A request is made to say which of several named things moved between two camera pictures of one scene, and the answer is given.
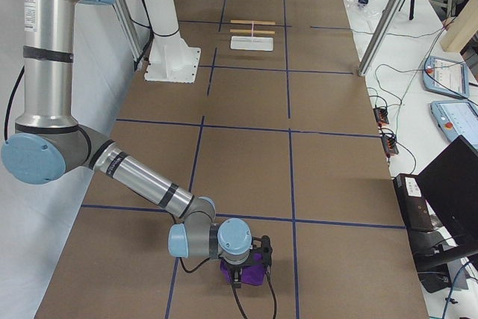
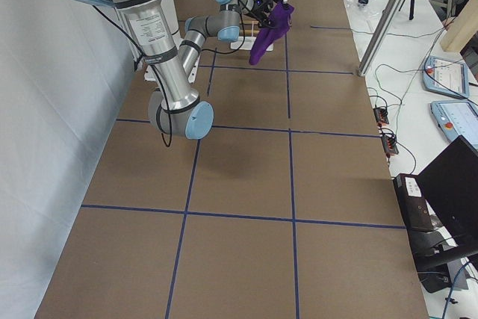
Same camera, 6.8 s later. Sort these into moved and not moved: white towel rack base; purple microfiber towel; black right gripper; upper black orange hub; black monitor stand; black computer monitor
Moved: black right gripper; purple microfiber towel
Not moved: white towel rack base; black computer monitor; upper black orange hub; black monitor stand
